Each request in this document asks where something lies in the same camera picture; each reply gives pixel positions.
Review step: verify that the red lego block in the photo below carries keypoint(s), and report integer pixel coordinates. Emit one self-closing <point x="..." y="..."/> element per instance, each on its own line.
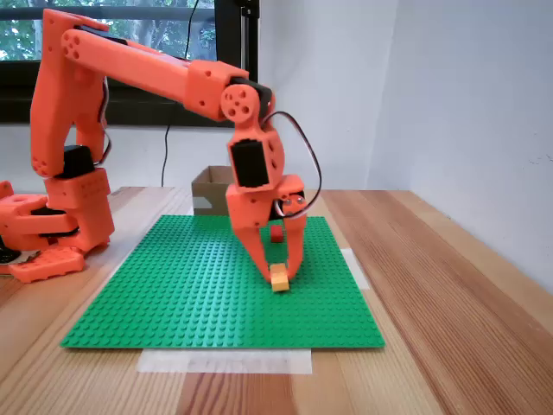
<point x="276" y="233"/>

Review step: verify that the open cardboard box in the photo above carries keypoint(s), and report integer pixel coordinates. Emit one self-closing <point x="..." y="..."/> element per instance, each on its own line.
<point x="216" y="190"/>

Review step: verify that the black table clamp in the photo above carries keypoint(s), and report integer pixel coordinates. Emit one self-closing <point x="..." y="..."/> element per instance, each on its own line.
<point x="5" y="255"/>

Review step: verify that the white masking tape strip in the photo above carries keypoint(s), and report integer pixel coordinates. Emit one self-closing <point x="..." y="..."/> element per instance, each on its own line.
<point x="202" y="202"/>
<point x="224" y="362"/>
<point x="356" y="268"/>

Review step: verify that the black window frame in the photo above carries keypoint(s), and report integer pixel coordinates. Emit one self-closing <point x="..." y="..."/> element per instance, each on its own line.
<point x="129" y="112"/>

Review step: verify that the black vertical post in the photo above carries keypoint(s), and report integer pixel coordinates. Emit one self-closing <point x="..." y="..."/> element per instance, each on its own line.
<point x="253" y="43"/>

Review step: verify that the green lego baseplate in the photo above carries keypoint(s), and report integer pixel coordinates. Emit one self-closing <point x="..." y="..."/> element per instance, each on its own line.
<point x="173" y="294"/>

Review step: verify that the yellow lego block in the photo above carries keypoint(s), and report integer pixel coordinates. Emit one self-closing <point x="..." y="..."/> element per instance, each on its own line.
<point x="280" y="281"/>

